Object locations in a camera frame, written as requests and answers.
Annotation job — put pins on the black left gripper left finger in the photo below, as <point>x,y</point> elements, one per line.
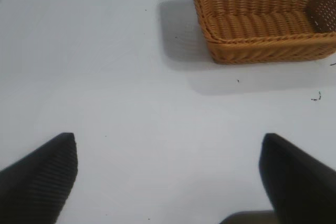
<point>36,182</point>

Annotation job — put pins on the brown woven wicker basket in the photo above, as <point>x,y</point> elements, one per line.
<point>262,11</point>

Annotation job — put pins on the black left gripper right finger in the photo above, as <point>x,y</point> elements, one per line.
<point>299,182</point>

